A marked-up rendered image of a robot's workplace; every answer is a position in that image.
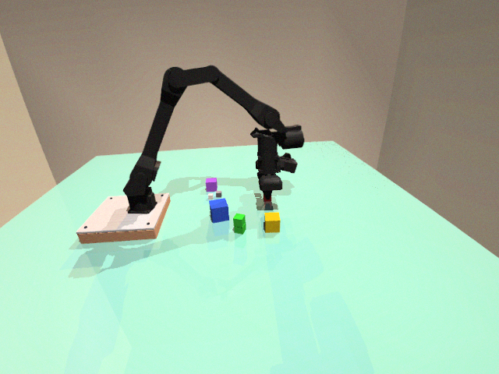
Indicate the yellow block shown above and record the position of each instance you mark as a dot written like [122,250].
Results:
[272,222]

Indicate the purple block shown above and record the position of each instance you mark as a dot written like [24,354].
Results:
[211,184]

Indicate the blue cube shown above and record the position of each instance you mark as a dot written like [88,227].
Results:
[219,210]

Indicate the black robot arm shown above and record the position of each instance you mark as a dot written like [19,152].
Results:
[175,81]

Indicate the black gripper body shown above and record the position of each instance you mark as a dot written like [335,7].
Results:
[266,165]

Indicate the green block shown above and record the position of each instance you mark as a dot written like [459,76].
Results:
[239,230]
[239,220]

